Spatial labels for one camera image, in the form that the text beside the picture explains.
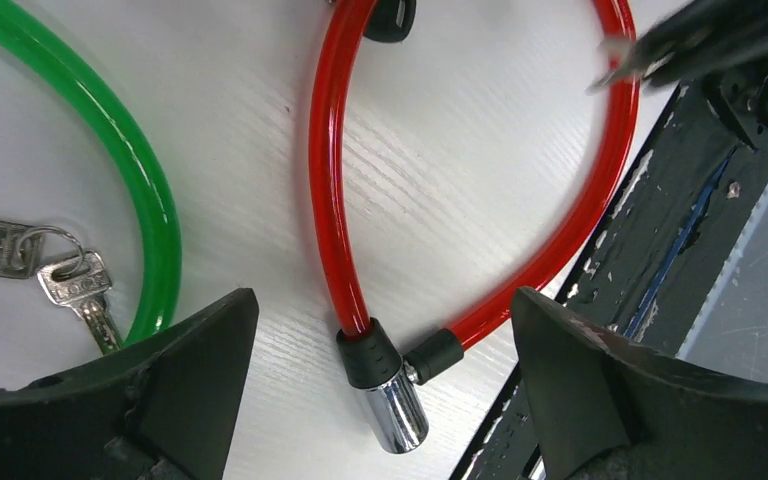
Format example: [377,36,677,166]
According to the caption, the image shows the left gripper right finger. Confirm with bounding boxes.
[510,287,768,479]

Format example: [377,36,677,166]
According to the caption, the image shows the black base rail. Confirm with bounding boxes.
[450,79,768,480]

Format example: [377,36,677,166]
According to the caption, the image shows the red cable lock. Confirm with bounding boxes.
[307,1,639,453]

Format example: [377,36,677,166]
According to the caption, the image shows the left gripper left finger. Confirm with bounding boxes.
[0,288,259,479]

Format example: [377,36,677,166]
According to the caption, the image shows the cable lock keys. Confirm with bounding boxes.
[0,219,122,355]

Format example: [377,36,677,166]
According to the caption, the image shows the green cable lock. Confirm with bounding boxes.
[0,1,183,346]

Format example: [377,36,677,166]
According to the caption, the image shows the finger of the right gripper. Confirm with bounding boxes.
[588,0,768,92]

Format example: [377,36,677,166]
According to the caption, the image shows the black padlock key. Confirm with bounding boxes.
[364,0,417,44]

